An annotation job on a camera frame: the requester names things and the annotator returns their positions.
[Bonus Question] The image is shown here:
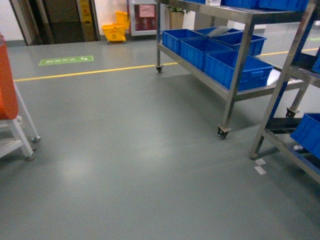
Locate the fire extinguisher cabinet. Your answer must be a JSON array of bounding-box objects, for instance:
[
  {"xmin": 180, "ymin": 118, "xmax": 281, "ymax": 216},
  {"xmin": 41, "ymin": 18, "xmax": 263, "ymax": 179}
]
[{"xmin": 128, "ymin": 0, "xmax": 157, "ymax": 37}]

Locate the potted plant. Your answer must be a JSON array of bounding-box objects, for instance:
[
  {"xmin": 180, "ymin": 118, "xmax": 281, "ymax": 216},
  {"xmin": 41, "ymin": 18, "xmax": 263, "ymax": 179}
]
[{"xmin": 166, "ymin": 5, "xmax": 190, "ymax": 30}]

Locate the blue crate on right rack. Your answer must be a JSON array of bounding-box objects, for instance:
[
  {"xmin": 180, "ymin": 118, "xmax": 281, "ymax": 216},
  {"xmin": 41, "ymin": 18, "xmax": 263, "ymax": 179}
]
[{"xmin": 290, "ymin": 113, "xmax": 320, "ymax": 159}]

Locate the orange bin on stand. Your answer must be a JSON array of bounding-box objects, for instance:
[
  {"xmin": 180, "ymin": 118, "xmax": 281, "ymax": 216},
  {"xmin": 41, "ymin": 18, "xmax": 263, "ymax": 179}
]
[{"xmin": 0, "ymin": 35, "xmax": 19, "ymax": 121}]

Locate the blue shelf crate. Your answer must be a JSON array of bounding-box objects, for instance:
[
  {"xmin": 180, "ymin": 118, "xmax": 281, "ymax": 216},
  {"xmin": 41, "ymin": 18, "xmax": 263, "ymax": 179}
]
[
  {"xmin": 194, "ymin": 26, "xmax": 268, "ymax": 57},
  {"xmin": 204, "ymin": 50, "xmax": 274, "ymax": 92},
  {"xmin": 162, "ymin": 29, "xmax": 205, "ymax": 55},
  {"xmin": 180, "ymin": 38, "xmax": 233, "ymax": 71}
]

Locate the middle blue shelf crate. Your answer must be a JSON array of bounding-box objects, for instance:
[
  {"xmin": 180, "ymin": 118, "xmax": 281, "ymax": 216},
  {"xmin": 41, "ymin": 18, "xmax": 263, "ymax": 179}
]
[{"xmin": 180, "ymin": 38, "xmax": 233, "ymax": 71}]

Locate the rear blue shelf crate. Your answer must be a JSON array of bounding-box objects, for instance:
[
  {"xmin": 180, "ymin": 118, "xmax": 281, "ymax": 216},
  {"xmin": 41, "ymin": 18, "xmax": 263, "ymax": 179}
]
[{"xmin": 162, "ymin": 29, "xmax": 205, "ymax": 55}]

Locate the steel shelf cart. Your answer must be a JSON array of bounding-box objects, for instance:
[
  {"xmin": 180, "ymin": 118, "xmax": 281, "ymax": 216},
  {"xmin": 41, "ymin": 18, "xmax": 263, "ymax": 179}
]
[{"xmin": 155, "ymin": 0, "xmax": 303, "ymax": 139}]

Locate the yellow mop bucket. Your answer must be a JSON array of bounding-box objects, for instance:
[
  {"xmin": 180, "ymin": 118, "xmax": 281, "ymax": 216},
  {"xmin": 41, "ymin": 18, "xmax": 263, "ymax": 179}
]
[{"xmin": 101, "ymin": 11, "xmax": 130, "ymax": 43}]

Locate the white metal stand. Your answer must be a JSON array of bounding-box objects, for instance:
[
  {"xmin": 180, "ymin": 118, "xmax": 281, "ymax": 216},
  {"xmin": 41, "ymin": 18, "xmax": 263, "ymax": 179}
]
[{"xmin": 0, "ymin": 83, "xmax": 41, "ymax": 161}]

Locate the far right blue shelf crate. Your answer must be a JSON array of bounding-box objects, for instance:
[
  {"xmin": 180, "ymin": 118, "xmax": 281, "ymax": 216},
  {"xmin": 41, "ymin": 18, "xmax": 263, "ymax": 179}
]
[{"xmin": 194, "ymin": 26, "xmax": 268, "ymax": 57}]

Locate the yellow wet floor sign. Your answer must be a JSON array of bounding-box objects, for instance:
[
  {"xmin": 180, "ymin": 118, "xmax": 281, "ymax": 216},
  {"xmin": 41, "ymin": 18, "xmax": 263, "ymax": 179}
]
[{"xmin": 77, "ymin": 0, "xmax": 96, "ymax": 42}]

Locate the front blue shelf crate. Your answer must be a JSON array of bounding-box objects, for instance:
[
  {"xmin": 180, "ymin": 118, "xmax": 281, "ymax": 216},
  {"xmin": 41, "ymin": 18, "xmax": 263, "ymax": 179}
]
[{"xmin": 204, "ymin": 50, "xmax": 274, "ymax": 92}]

